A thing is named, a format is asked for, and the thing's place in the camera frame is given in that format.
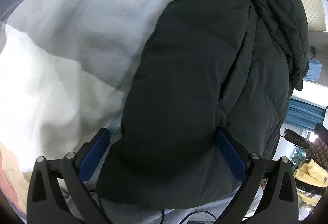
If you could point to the blue cloth on shelf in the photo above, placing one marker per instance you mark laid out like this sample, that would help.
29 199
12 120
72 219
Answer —
314 70

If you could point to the grey sweatpants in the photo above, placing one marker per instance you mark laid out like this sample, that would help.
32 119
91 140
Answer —
120 213

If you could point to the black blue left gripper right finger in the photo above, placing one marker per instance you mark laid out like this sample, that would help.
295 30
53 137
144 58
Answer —
279 200

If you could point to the black puffer jacket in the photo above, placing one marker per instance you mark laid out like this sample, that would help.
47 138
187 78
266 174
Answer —
208 64

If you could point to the brown patterned garment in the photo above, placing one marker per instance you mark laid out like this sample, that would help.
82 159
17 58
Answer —
316 150

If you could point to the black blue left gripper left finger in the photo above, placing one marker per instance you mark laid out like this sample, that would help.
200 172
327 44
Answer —
46 202

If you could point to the blue curtain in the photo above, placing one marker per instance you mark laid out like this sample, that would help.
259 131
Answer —
304 115

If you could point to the pastel patchwork bed quilt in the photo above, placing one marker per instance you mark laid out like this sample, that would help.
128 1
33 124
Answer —
66 70

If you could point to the yellow jacket on rack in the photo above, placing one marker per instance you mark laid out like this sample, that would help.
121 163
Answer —
312 174

